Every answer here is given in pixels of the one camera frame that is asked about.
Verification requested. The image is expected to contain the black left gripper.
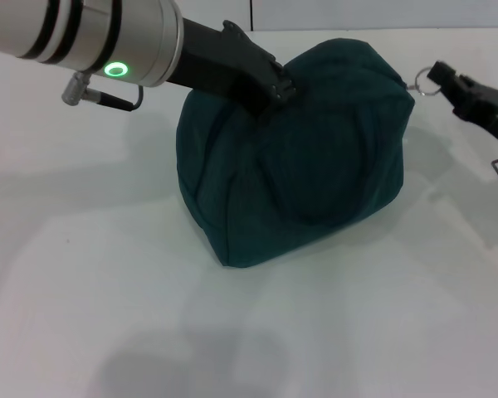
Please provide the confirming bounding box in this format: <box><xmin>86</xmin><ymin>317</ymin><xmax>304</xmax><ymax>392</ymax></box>
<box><xmin>165</xmin><ymin>17</ymin><xmax>299</xmax><ymax>116</ymax></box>

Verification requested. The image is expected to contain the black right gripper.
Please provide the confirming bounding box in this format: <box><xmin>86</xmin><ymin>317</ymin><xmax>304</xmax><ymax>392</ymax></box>
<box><xmin>426</xmin><ymin>61</ymin><xmax>498</xmax><ymax>145</ymax></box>

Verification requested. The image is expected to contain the metal zipper pull ring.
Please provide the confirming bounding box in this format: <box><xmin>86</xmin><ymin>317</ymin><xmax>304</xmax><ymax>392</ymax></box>
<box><xmin>406</xmin><ymin>66</ymin><xmax>442</xmax><ymax>98</ymax></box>

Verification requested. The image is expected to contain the dark teal insulated lunch bag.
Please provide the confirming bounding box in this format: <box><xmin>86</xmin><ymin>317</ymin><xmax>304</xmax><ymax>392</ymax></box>
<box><xmin>175</xmin><ymin>37</ymin><xmax>416</xmax><ymax>269</ymax></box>

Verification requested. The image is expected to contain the grey left gripper cable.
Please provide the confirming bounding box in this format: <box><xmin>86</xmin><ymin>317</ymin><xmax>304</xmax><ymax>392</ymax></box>
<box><xmin>61</xmin><ymin>70</ymin><xmax>145</xmax><ymax>113</ymax></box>

